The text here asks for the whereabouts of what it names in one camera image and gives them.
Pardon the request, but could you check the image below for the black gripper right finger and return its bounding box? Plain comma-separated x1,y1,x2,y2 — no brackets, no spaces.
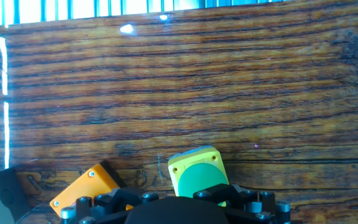
193,183,291,224

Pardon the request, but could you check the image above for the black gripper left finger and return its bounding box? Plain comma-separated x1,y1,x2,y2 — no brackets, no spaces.
60,186,160,224

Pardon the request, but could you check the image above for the orange box red button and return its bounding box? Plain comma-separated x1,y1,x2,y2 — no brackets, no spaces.
49,160,134,218

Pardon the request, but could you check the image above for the yellow box green button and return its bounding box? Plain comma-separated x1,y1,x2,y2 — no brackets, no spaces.
167,145,230,208

